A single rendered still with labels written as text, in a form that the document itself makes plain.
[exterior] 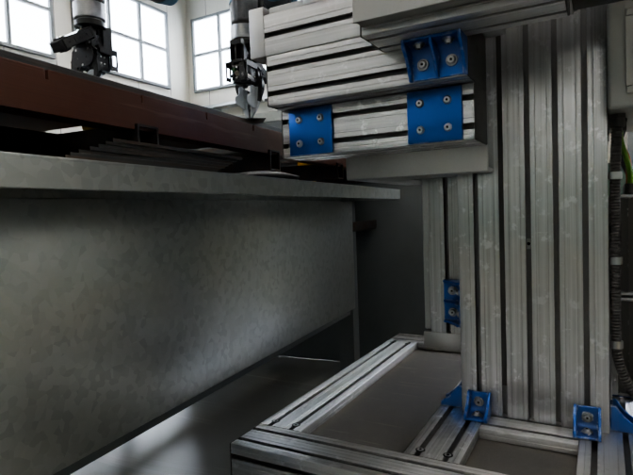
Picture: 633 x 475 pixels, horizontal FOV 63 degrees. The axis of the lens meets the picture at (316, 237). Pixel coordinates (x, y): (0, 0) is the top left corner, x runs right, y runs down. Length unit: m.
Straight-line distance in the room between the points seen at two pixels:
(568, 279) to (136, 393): 0.73
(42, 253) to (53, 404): 0.19
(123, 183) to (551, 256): 0.71
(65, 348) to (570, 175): 0.82
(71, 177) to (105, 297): 0.29
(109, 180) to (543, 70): 0.74
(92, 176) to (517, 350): 0.77
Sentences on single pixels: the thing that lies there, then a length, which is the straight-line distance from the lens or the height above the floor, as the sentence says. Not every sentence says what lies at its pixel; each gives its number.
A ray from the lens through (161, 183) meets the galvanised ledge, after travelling 0.64.
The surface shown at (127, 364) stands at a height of 0.40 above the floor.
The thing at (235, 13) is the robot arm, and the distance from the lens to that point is 1.57.
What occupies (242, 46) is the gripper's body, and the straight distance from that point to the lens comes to 1.54.
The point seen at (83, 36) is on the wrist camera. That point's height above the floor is 1.06.
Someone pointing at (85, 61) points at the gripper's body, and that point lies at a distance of 1.44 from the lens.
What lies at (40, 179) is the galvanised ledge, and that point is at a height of 0.66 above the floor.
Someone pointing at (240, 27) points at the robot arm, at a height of 1.14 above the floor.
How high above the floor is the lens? 0.62
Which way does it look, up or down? 3 degrees down
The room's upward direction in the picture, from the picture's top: 2 degrees counter-clockwise
